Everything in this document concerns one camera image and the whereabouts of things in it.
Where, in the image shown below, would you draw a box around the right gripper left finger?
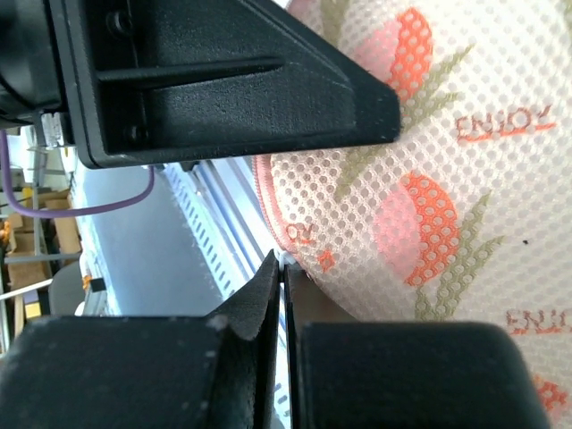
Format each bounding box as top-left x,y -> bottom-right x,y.
1,255 -> 280,428

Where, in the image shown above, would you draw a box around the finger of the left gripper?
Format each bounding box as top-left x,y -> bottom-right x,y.
49,1 -> 400,168

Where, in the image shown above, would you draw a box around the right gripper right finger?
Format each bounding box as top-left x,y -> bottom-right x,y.
284,265 -> 550,428

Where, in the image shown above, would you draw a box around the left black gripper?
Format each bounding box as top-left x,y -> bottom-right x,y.
1,0 -> 66,130

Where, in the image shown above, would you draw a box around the floral mesh laundry bag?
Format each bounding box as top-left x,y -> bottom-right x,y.
253,1 -> 571,428

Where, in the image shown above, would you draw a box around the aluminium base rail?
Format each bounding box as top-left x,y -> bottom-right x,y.
164,156 -> 296,429

